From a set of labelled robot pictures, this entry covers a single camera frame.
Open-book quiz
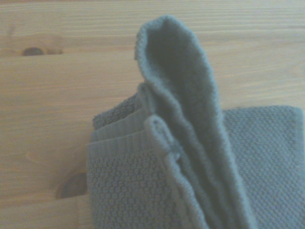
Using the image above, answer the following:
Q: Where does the grey towel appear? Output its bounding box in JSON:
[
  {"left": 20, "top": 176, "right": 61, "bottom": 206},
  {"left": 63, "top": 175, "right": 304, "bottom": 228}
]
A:
[{"left": 85, "top": 14, "right": 305, "bottom": 229}]

